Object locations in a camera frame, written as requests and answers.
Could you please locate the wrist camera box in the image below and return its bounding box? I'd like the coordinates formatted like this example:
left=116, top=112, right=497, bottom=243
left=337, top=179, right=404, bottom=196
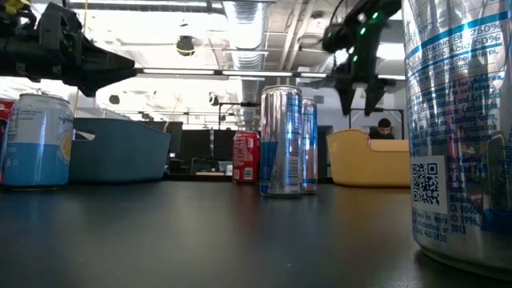
left=321, top=22, right=355, bottom=55
left=38, top=2, right=84, bottom=51

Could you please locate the long ceiling light strip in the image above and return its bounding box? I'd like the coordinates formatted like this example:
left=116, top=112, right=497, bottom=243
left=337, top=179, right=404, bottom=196
left=135, top=66, right=406, bottom=82

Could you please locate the slim silver blue energy can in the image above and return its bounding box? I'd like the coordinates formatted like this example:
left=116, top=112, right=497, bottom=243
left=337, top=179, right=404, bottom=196
left=401, top=0, right=512, bottom=281
left=258, top=85, right=304, bottom=198
left=302, top=98, right=319, bottom=195

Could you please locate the person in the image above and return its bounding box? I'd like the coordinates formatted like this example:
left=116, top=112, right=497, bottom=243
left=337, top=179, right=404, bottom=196
left=367, top=118, right=396, bottom=140

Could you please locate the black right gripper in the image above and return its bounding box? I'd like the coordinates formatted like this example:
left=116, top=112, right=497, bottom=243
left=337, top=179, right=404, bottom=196
left=334, top=15, right=397, bottom=117

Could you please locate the yellow tape piece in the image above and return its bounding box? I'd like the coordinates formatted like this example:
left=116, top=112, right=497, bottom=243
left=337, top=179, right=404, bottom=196
left=4, top=0, right=32, bottom=15

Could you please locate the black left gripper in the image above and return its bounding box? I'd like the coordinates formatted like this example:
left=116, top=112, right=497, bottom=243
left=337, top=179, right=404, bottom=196
left=0, top=34, right=138, bottom=98

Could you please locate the white and blue soda can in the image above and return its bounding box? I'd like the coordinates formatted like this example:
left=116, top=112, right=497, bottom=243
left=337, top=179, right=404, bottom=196
left=1, top=92, right=75, bottom=188

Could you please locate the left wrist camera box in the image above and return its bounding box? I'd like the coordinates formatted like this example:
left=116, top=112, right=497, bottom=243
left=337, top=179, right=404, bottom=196
left=38, top=2, right=84, bottom=51

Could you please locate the black hanging dome camera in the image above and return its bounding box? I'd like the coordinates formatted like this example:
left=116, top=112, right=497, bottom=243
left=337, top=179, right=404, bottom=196
left=175, top=34, right=196, bottom=57

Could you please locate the yellow plastic bin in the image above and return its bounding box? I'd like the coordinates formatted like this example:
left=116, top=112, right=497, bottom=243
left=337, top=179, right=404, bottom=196
left=326, top=128, right=412, bottom=188

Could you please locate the blue plastic bin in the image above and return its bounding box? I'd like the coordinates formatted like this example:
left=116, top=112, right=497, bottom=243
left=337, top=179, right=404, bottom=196
left=68, top=117, right=172, bottom=185

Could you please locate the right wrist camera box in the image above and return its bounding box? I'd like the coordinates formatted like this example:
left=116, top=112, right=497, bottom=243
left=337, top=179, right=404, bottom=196
left=321, top=22, right=355, bottom=55

